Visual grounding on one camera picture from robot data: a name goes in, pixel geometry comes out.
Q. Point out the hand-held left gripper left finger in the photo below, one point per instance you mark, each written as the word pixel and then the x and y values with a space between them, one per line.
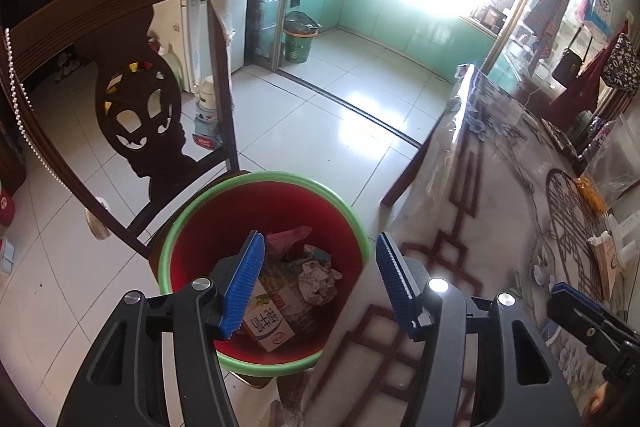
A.
pixel 245 287

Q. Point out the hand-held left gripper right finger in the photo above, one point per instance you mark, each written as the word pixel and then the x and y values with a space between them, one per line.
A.
pixel 395 277

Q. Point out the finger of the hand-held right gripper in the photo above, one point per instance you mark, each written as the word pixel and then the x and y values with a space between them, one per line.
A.
pixel 585 317

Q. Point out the red bucket with green rim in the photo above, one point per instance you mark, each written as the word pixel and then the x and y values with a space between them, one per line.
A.
pixel 280 212

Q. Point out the black shoulder bag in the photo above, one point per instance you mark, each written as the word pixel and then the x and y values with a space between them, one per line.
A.
pixel 570 67

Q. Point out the orange white drink carton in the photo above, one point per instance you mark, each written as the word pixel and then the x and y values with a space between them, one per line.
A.
pixel 270 327

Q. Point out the pink wrapper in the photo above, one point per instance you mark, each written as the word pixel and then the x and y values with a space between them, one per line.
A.
pixel 285 239

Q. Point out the beige cardboard box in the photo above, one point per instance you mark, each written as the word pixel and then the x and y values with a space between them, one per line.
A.
pixel 607 257

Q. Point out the crumpled paper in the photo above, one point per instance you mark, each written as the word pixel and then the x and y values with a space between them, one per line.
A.
pixel 317 282

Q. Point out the patterned tablecloth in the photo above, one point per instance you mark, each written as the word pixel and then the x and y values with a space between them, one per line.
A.
pixel 490 227

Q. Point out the dark wooden table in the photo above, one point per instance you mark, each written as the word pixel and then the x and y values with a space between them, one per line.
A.
pixel 415 157

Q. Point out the yellow snack bag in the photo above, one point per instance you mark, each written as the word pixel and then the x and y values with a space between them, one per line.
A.
pixel 592 194

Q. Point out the beige hanging pendant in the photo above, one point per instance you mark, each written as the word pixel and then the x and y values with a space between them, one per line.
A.
pixel 98 224

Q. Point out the clear plastic bag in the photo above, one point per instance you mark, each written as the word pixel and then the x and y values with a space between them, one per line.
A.
pixel 617 157

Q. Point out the white kettle jug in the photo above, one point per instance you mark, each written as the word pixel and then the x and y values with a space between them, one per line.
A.
pixel 206 94

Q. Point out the red hanging garment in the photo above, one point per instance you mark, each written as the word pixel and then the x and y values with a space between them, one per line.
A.
pixel 582 92

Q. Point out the green detergent bottle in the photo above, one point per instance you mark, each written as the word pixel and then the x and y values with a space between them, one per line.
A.
pixel 170 67

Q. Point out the small box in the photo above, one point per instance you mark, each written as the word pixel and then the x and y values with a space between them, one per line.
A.
pixel 6 257

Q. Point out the yellow plastic toy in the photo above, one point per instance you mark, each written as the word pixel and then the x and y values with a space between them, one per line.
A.
pixel 134 67

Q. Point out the green kitchen waste bin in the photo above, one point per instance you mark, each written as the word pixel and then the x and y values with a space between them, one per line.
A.
pixel 299 42

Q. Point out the black white patterned bag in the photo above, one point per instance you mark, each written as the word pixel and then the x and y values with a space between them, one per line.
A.
pixel 622 62

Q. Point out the teal kitchen cabinets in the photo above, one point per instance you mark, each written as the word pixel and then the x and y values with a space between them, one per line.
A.
pixel 380 12

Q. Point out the shoes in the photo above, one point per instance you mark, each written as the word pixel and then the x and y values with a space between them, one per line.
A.
pixel 67 67

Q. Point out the blue white hanging bag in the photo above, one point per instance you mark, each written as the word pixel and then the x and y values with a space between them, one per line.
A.
pixel 596 9

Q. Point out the dark carved wooden chair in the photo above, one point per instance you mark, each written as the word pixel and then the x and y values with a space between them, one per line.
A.
pixel 85 22

